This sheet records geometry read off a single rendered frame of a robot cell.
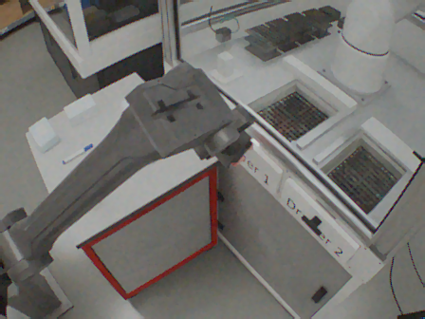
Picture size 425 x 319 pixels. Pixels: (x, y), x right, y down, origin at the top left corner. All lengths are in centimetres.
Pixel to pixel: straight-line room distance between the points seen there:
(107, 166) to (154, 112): 8
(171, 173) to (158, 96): 85
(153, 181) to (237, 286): 83
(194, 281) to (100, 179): 146
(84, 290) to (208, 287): 66
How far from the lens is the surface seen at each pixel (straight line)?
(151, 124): 35
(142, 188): 118
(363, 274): 101
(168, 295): 180
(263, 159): 102
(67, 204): 44
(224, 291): 180
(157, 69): 183
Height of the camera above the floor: 172
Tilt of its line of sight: 51 degrees down
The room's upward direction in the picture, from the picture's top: 1 degrees counter-clockwise
